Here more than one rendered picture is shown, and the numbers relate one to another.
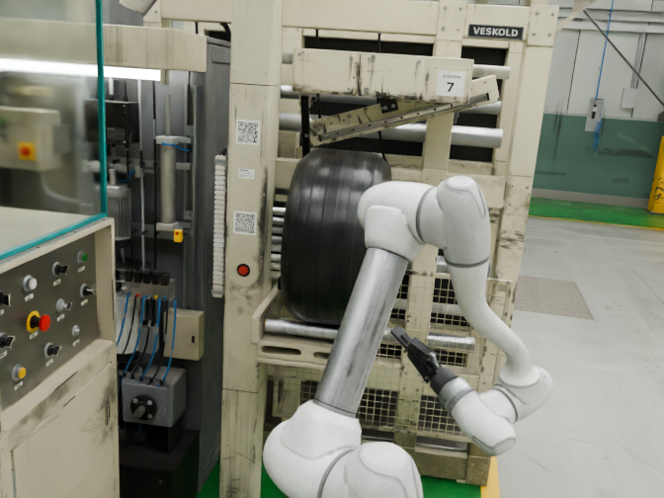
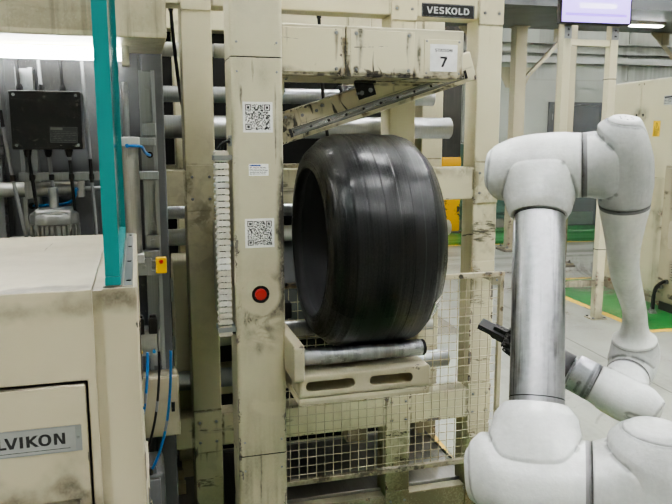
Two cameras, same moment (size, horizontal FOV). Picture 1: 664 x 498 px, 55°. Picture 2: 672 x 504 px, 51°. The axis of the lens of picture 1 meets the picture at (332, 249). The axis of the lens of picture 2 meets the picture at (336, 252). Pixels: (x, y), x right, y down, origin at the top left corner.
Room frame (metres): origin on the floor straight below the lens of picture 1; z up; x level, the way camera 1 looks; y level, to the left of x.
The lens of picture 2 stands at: (0.28, 0.79, 1.45)
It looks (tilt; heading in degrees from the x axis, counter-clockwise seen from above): 9 degrees down; 337
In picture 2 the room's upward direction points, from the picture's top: straight up
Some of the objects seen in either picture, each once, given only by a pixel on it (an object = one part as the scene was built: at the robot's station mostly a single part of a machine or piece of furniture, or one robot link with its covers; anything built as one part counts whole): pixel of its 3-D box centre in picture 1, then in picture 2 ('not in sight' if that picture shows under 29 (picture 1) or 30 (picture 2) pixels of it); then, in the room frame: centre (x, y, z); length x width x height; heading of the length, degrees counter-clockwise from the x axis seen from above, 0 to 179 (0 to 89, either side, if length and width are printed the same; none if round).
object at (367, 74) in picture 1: (382, 76); (358, 57); (2.32, -0.14, 1.71); 0.61 x 0.25 x 0.15; 83
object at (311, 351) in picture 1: (312, 349); (360, 375); (1.91, 0.04, 0.83); 0.36 x 0.09 x 0.06; 83
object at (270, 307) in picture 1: (270, 309); (284, 343); (2.07, 0.20, 0.90); 0.40 x 0.03 x 0.10; 173
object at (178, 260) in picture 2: not in sight; (183, 361); (2.91, 0.33, 0.61); 0.33 x 0.06 x 0.86; 173
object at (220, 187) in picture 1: (222, 226); (224, 244); (2.04, 0.37, 1.19); 0.05 x 0.04 x 0.48; 173
